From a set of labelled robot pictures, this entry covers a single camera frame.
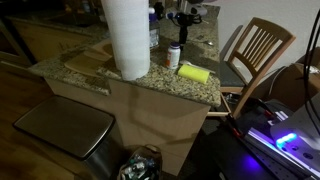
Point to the metal spoon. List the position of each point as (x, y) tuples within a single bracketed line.
[(205, 42)]

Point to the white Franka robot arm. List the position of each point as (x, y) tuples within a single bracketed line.
[(300, 126)]

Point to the white paper towel roll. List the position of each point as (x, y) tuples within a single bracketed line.
[(128, 36)]

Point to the white power adapter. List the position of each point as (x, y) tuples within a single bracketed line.
[(313, 69)]

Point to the yellow sponge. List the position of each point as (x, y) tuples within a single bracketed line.
[(193, 74)]

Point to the clear jar with blue lid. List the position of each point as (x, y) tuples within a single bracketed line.
[(154, 31)]

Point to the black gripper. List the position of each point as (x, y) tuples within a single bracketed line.
[(185, 20)]

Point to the white pill bottle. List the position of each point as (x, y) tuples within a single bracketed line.
[(173, 57)]

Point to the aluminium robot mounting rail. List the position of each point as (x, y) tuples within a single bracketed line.
[(266, 146)]

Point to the brown cardboard box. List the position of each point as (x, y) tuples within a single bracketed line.
[(290, 88)]

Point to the wooden chair with grey seat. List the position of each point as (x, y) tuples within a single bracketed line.
[(260, 50)]

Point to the steel pedal trash can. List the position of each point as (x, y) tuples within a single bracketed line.
[(66, 125)]

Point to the bag of empty bottles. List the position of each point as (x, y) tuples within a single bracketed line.
[(141, 165)]

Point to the white plastic knife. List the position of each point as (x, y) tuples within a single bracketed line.
[(200, 67)]

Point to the dark bottle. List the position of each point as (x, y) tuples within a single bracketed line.
[(159, 10)]

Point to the open wooden drawer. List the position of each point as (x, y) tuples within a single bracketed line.
[(226, 106)]

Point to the wooden cutting board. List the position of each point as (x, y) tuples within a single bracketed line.
[(85, 63)]

